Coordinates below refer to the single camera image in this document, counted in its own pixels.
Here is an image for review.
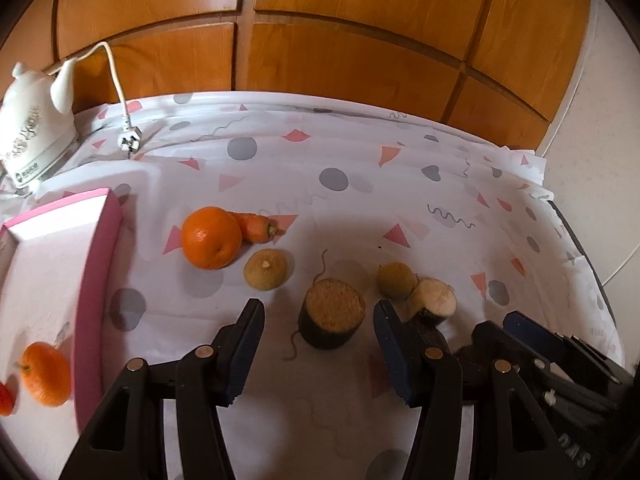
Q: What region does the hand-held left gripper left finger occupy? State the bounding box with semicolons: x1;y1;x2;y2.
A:
59;298;266;480

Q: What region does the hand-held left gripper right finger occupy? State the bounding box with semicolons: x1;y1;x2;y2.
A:
374;300;579;480

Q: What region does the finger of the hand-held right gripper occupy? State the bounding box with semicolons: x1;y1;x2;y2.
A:
472;321;557;391
504;311;626;396

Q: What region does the rounded dark root chunk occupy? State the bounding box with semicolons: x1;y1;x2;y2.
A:
404;277;458;353

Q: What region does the cylindrical dark root chunk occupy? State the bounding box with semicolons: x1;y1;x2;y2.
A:
285;249;367;361

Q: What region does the round tan potato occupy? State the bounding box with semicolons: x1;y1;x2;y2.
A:
243;249;289;292

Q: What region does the large orange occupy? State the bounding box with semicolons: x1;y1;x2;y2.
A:
181;206;244;270

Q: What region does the orange carrot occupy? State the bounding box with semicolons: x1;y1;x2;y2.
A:
231;212;281;245

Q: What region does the pink cardboard box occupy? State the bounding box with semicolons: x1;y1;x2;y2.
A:
0;188;123;461

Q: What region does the small tangerine with stem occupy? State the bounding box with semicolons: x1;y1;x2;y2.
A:
15;342;71;407

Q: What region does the white patterned tablecloth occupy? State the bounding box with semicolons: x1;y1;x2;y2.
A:
0;91;626;480

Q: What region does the wooden panelled cabinet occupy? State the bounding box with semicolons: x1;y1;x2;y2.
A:
0;0;601;151

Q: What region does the white ceramic electric kettle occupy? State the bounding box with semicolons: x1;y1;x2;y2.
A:
0;57;79;190

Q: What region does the white power cord with plug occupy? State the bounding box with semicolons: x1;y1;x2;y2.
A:
47;41;144;154

